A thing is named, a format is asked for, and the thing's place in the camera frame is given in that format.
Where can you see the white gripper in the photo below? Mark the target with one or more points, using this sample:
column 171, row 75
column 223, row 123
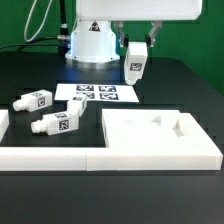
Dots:
column 138, row 10

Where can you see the white square tabletop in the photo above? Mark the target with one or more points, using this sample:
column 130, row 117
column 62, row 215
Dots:
column 141, row 127

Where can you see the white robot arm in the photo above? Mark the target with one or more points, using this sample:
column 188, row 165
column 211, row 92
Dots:
column 98, row 30

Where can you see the white paper with tags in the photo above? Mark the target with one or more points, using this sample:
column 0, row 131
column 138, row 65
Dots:
column 94, row 92

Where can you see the white U-shaped fence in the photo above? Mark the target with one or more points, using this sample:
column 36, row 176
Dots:
column 191, row 153

